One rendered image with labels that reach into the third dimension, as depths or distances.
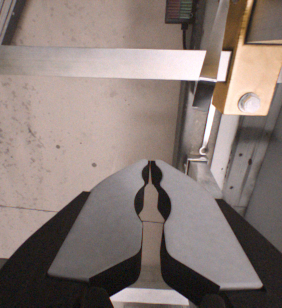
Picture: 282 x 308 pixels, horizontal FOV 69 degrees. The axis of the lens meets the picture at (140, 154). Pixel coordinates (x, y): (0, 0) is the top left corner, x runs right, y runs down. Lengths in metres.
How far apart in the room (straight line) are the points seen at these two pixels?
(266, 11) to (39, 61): 0.22
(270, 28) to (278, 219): 0.45
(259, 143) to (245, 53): 0.37
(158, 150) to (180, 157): 0.77
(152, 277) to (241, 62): 0.26
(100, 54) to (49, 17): 0.96
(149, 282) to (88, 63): 0.26
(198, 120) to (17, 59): 0.32
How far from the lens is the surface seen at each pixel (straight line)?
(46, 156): 1.40
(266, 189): 0.62
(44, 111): 1.28
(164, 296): 0.30
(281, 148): 0.57
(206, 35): 0.37
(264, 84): 0.26
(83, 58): 0.25
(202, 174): 0.40
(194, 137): 0.44
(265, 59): 0.26
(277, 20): 0.21
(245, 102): 0.25
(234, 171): 0.61
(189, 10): 0.41
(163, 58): 0.24
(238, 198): 0.67
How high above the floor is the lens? 1.10
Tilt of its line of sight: 63 degrees down
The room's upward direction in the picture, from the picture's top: 175 degrees counter-clockwise
